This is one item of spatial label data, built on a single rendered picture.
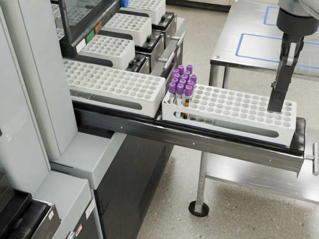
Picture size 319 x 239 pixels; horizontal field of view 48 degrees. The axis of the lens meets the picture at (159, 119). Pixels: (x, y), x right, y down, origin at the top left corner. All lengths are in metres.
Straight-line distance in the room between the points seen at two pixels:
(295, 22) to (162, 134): 0.39
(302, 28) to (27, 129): 0.55
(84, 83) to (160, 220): 0.90
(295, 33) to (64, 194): 0.58
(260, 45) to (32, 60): 0.71
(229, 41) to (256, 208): 0.85
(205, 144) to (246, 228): 0.86
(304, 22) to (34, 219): 0.60
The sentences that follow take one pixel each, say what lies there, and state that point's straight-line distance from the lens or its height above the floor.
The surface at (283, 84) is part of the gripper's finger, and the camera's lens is 0.75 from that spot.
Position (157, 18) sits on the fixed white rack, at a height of 0.84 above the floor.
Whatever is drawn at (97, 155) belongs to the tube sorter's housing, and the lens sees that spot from 0.90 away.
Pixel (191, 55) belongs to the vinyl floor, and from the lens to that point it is 2.66.
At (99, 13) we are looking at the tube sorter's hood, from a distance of 0.93.
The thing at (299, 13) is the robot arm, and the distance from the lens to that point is 0.68.
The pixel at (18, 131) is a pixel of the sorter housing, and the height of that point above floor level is 0.92.
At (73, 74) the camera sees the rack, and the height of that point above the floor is 0.86.
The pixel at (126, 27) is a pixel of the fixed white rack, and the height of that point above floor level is 0.86.
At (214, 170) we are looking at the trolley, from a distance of 1.47.
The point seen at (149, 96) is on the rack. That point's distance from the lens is 0.86.
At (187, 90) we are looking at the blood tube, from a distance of 0.79.
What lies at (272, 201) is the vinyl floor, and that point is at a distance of 1.78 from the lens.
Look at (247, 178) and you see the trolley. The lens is 1.47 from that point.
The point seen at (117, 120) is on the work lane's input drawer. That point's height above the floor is 0.80.
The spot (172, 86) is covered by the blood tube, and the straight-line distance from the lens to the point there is 0.79.
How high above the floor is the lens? 1.39
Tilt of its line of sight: 42 degrees down
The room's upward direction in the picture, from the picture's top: straight up
